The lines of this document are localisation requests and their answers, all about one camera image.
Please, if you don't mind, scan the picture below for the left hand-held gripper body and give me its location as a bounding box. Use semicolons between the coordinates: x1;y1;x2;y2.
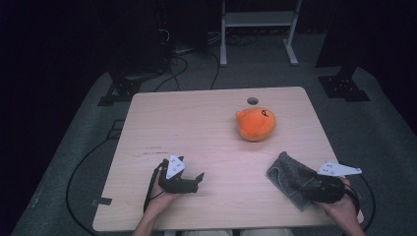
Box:
158;154;202;195

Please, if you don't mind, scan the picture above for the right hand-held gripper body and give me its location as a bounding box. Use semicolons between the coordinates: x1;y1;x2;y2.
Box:
306;159;363;205

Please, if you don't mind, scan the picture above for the grey cloth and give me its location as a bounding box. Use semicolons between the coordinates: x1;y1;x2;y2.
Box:
266;150;322;211

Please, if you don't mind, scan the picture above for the orange plush toy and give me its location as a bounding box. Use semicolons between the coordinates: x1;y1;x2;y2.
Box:
235;106;277;143

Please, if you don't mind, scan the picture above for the person's left hand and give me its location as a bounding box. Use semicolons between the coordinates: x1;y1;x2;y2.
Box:
147;170;182;214

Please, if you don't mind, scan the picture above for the person's right hand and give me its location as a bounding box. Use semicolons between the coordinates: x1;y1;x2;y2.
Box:
319;176;361;228

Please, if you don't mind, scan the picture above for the dark tape strip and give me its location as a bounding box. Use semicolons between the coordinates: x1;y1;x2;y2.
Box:
90;197;113;207

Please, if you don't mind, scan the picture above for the black stand base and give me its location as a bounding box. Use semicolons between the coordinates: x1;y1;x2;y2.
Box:
317;64;372;103
96;70;143;107

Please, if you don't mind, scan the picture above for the white metal stand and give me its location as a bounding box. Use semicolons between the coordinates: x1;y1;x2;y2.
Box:
219;0;303;68

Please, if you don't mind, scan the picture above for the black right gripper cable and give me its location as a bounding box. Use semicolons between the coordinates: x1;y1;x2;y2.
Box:
342;182;362;212

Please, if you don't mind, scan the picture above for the black floor tape frame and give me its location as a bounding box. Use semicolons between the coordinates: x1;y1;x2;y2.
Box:
107;119;126;141

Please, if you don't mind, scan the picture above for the thin black floor cable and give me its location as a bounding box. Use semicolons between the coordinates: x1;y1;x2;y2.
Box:
208;51;221;90
152;54;190;93

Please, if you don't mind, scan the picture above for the tangle of dark cables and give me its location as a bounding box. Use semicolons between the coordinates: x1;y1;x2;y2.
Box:
225;31;260;47

